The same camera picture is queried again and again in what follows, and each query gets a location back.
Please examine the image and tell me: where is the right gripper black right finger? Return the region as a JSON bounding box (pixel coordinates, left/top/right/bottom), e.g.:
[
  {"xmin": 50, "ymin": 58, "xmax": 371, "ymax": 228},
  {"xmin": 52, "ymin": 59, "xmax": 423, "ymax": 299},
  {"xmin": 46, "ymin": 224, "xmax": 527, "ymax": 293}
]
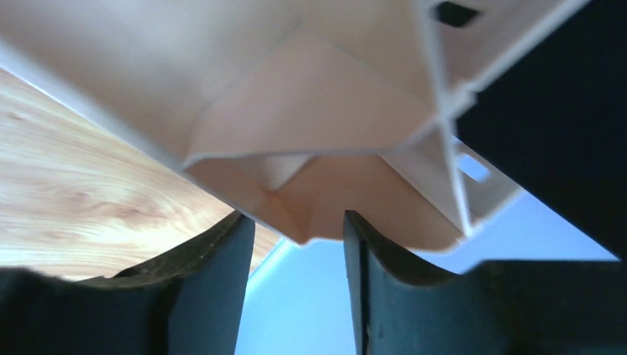
[{"xmin": 343, "ymin": 211, "xmax": 626, "ymax": 354}]

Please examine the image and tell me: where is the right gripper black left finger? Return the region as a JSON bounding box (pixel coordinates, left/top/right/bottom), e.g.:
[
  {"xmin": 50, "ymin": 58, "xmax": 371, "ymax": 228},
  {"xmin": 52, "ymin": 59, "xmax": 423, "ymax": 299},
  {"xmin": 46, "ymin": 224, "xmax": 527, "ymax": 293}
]
[{"xmin": 1, "ymin": 212, "xmax": 255, "ymax": 354}]

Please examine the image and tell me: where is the peach file organizer rack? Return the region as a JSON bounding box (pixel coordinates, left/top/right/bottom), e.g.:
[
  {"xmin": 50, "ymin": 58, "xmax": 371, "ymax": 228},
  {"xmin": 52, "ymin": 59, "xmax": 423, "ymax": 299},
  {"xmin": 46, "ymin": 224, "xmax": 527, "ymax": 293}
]
[{"xmin": 1, "ymin": 1, "xmax": 583, "ymax": 251}]

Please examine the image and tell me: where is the black notebook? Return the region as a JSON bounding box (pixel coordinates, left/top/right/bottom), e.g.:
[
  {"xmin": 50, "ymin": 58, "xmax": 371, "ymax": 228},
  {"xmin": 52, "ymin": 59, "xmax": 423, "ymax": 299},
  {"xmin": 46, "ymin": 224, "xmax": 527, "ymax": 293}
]
[{"xmin": 458, "ymin": 1, "xmax": 626, "ymax": 258}]

